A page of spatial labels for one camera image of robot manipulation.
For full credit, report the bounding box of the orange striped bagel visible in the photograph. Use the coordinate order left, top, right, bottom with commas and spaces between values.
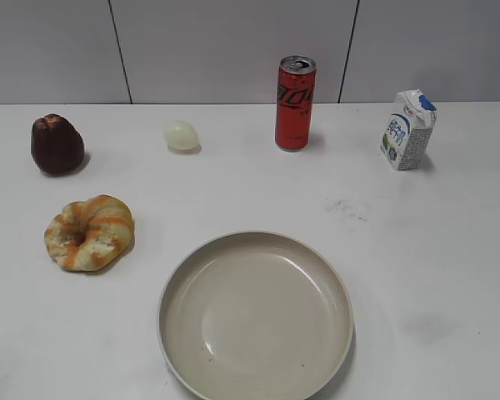
44, 194, 134, 273

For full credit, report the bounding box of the white egg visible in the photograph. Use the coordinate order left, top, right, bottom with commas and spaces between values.
163, 120, 199, 152

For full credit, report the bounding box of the dark red wax apple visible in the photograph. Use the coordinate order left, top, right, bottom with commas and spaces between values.
31, 113, 85, 175

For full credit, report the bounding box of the beige round plate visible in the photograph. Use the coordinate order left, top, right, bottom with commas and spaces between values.
157, 231, 355, 399

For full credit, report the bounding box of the white blue milk carton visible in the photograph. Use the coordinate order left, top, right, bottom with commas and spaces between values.
380, 89, 437, 171

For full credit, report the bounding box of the red soda can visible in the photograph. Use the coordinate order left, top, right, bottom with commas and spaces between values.
275, 55, 317, 151

